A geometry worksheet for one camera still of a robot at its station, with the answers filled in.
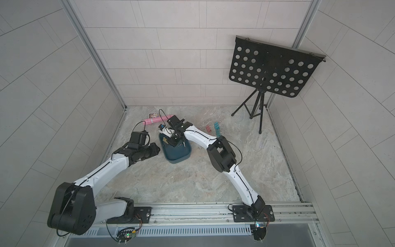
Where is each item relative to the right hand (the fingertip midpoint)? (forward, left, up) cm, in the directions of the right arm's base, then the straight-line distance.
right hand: (170, 140), depth 96 cm
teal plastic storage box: (-11, -7, +3) cm, 13 cm away
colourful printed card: (+21, +14, +2) cm, 25 cm away
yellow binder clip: (-1, +3, +3) cm, 4 cm away
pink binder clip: (+10, -25, -2) cm, 27 cm away
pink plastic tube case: (+16, +11, +2) cm, 20 cm away
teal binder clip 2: (+5, -31, -2) cm, 31 cm away
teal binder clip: (+11, -30, -2) cm, 32 cm away
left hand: (-7, +3, +5) cm, 9 cm away
